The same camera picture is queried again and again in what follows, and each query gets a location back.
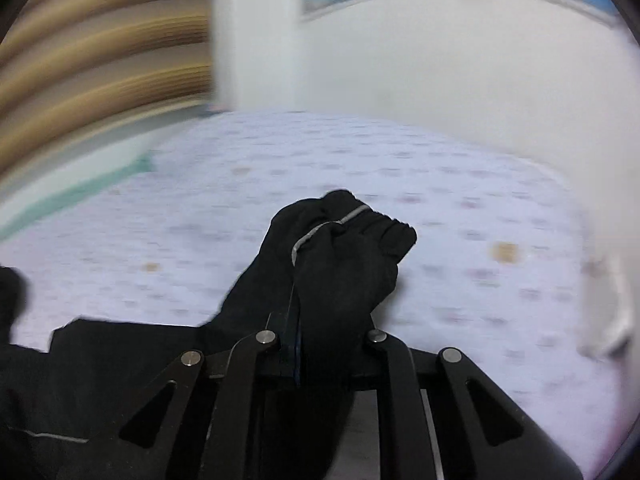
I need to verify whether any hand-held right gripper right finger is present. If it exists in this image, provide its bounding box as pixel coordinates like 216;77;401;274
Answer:
350;329;586;480

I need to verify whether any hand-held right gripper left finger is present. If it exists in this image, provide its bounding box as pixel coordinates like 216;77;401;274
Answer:
54;310;302;480

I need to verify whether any black sweatshirt with grey piping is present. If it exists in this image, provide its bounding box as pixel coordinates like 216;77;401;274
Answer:
0;189;418;480

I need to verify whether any floral quilted blanket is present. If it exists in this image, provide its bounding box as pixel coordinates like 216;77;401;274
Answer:
0;110;628;480

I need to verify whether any brown striped window blind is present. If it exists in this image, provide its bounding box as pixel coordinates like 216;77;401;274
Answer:
0;0;217;197

